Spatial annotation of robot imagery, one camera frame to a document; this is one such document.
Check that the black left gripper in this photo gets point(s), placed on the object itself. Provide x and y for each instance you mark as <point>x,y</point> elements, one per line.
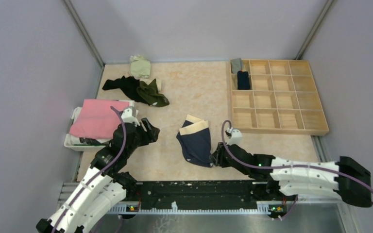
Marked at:
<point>150,136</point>

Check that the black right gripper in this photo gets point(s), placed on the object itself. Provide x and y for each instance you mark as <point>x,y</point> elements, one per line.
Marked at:
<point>218,157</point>

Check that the navy underwear cream waistband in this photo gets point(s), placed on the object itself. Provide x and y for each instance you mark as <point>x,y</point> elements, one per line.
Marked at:
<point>195,141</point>

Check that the navy orange underwear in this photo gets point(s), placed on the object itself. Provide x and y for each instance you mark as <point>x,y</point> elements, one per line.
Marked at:
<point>243,80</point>

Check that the grey underwear white waistband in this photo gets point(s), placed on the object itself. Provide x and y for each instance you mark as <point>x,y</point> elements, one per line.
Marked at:
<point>236,65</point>

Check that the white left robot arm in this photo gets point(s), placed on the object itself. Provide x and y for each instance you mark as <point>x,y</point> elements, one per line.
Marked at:
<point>104,185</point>

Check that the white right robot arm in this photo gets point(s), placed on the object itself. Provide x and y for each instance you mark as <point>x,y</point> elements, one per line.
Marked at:
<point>345,179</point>

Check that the dark green underwear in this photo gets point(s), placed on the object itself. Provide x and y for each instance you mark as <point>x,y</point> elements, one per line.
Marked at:
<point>151,95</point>

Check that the black underwear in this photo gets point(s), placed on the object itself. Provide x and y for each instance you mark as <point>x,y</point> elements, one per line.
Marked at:
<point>128,85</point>

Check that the light green underwear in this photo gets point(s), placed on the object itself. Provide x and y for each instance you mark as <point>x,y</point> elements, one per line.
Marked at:
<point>140,67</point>

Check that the pink folded cloth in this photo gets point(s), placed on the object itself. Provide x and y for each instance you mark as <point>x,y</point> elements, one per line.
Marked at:
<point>97,119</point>

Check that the white folded cloth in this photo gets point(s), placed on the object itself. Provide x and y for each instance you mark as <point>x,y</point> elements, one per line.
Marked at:
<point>94,123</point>

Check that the white perforated plastic basket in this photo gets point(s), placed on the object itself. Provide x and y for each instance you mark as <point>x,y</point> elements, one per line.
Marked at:
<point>83,144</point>

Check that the wooden compartment tray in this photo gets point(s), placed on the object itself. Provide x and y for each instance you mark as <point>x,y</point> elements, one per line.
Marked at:
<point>283,99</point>

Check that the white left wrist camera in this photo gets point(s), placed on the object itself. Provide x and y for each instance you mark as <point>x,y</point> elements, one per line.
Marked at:
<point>129,115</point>

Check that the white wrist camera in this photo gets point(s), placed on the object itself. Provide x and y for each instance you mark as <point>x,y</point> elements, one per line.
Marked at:
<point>234,136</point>
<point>129,115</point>

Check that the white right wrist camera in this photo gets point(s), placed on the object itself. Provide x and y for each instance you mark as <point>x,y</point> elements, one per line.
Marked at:
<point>234,136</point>

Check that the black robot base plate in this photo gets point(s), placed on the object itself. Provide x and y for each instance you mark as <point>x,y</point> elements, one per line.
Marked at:
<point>204,195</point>

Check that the aluminium frame rail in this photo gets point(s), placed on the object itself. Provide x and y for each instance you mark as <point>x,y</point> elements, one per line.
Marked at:
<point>309,214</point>

